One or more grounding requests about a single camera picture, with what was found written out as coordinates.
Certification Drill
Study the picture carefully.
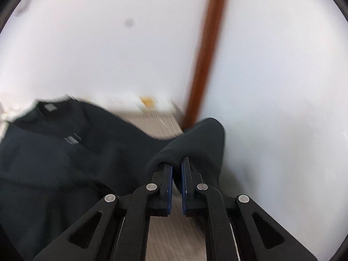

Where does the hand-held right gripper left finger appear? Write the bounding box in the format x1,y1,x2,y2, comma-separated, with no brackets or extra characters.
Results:
33,163,174,261

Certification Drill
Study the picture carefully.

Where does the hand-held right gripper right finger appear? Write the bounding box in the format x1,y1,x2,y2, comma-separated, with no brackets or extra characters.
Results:
181,157,319,261

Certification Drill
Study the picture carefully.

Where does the black sweater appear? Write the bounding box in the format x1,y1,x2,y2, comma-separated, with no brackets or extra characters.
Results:
0,94,227,261

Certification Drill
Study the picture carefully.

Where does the striped beige bed blanket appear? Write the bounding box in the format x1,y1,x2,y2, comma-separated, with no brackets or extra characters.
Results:
128,110,235,261

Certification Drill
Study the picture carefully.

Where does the brown wooden door frame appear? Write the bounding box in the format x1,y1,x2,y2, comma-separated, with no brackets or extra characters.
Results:
182,0,231,131

